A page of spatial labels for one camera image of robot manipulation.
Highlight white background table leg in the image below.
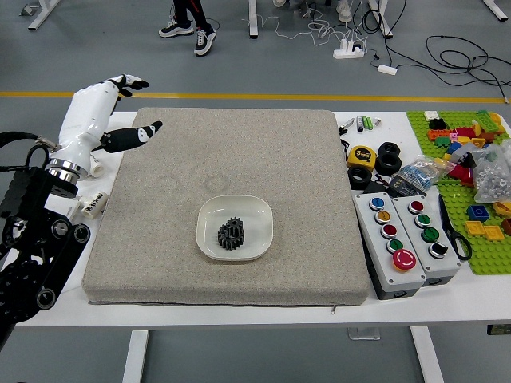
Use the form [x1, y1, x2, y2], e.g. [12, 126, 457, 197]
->
[248, 0, 259, 40]
[366, 0, 394, 40]
[482, 0, 510, 22]
[27, 0, 63, 31]

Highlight white pipe fitting with writing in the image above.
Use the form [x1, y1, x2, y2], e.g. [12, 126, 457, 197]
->
[77, 191, 109, 219]

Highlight long green brick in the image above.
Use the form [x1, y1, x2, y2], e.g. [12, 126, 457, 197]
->
[474, 110, 504, 132]

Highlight red brick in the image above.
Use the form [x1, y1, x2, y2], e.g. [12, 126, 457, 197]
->
[449, 163, 474, 184]

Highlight black display module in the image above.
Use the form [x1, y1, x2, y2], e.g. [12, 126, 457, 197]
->
[389, 175, 427, 199]

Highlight blue square brick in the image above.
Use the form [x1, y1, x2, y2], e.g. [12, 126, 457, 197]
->
[466, 204, 491, 222]

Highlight small black gear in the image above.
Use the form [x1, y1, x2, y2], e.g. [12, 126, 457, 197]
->
[224, 216, 246, 237]

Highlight white floor cable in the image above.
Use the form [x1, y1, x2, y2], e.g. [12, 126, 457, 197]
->
[241, 7, 368, 49]

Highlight green brick baseplate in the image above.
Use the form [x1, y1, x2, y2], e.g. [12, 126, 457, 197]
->
[406, 109, 511, 276]

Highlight plastic bag of blue parts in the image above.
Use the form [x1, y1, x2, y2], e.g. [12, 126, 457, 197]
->
[389, 156, 452, 192]

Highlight grey-brown cushion mat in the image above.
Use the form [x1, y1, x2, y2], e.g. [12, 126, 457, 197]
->
[81, 106, 370, 307]

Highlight white power strip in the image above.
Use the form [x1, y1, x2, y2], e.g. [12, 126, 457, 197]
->
[333, 39, 366, 60]

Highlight yellow tape measure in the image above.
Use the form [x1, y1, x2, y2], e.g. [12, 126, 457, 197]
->
[346, 144, 378, 170]

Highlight person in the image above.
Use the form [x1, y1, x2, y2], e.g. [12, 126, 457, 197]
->
[158, 0, 217, 57]

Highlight plastic bag of metal screws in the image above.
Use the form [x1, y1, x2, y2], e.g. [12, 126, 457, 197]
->
[469, 139, 511, 204]

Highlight black floor cable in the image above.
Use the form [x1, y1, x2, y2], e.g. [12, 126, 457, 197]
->
[425, 34, 511, 101]

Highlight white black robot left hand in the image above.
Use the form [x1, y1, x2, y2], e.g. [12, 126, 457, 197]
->
[50, 73, 164, 176]

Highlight big black gear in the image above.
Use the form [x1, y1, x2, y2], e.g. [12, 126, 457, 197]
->
[217, 222, 247, 251]

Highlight white square bowl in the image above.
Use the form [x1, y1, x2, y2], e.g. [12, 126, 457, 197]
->
[195, 194, 275, 263]

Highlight grey four-button control box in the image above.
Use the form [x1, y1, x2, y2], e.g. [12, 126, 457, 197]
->
[390, 194, 462, 287]

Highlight grey five-button control box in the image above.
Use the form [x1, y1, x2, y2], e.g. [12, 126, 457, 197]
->
[352, 191, 427, 301]

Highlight grey under-table bracket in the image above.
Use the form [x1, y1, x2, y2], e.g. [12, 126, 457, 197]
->
[346, 326, 381, 341]

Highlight black flat pouch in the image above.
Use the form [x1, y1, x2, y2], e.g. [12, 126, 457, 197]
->
[365, 180, 394, 196]

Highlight black scissors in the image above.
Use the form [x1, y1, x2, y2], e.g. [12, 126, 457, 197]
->
[438, 194, 473, 263]

